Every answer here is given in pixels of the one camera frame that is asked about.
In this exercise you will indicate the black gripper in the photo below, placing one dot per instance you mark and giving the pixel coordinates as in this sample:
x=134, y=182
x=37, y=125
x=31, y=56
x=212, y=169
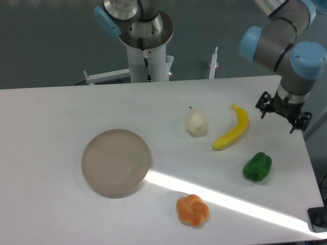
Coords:
x=292, y=112

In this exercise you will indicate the yellow banana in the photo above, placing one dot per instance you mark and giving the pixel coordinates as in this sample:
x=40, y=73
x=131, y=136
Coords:
x=236, y=132

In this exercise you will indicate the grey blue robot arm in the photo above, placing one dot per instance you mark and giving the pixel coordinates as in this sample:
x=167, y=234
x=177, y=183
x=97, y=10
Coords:
x=299, y=64

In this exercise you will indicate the green bell pepper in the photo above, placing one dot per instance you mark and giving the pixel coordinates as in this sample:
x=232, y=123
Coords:
x=258, y=167

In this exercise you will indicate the white pear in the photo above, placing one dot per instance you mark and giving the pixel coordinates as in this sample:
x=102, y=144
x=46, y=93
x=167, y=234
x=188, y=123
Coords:
x=195, y=122

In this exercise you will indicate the black device at table corner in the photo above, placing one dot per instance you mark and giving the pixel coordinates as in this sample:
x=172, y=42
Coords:
x=317, y=216

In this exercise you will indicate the orange knotted bread roll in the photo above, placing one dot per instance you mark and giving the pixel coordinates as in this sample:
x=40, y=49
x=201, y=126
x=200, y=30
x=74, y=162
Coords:
x=192, y=210

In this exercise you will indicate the beige round plate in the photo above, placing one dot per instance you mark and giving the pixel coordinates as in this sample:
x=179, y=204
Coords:
x=115, y=162

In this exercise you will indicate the white right frame bracket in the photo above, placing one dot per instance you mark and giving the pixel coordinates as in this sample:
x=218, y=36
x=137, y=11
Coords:
x=214, y=64

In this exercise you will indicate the white frame bracket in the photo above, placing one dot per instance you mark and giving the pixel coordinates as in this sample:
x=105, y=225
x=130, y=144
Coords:
x=106, y=76
x=214, y=64

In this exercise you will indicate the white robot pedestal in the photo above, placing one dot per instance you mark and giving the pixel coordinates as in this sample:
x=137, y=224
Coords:
x=146, y=46

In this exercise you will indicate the white left frame bracket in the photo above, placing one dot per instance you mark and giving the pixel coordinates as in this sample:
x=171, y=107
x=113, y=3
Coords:
x=106, y=76

